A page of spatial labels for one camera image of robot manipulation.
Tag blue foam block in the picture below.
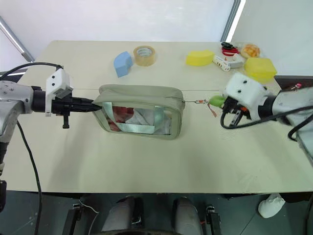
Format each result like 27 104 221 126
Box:
113 51 134 79

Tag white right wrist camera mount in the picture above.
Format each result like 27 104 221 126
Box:
223 72 270 122

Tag silver metal frame pole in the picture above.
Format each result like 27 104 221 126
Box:
0 15 35 63

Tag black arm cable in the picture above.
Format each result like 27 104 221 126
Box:
0 62 65 235
220 105 313 142

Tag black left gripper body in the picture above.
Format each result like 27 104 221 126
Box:
50 94 75 129

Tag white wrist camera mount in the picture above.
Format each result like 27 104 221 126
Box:
45 68 74 117
223 72 270 122

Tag black box on robot side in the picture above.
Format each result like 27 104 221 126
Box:
0 180 7 213

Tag dark window frame post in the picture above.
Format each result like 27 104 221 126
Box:
220 0 246 43

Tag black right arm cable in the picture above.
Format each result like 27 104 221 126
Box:
220 105 313 142

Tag red and black scissors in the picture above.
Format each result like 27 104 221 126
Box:
221 42 242 56

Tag brown packing tape roll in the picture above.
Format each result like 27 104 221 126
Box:
133 45 157 67

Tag grey rounded robot leg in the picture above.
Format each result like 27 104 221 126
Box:
101 195 145 233
172 196 204 235

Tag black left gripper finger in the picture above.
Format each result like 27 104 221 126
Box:
72 104 101 114
72 97 102 108

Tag dark board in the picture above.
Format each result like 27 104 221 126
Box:
273 75 313 93

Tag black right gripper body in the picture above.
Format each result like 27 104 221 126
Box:
226 96 248 126

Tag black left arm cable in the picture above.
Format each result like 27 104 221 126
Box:
0 62 65 235

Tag yellow curved sponge block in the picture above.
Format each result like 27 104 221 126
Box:
185 48 216 67

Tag black foot bracket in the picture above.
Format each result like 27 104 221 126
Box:
63 202 83 235
204 204 222 235

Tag green plush keychain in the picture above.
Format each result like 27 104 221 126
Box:
194 94 226 118

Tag thin white wire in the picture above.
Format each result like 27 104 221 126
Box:
77 198 99 235

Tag green pouch with clear window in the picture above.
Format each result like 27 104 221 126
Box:
92 84 185 141

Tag white crumpled cloth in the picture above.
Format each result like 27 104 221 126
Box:
258 193 287 219

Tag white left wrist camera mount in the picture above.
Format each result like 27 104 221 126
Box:
45 68 74 117

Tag orange bread toy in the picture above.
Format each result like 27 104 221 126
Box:
240 44 261 59

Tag grey flat panel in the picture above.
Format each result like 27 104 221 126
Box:
292 115 313 168

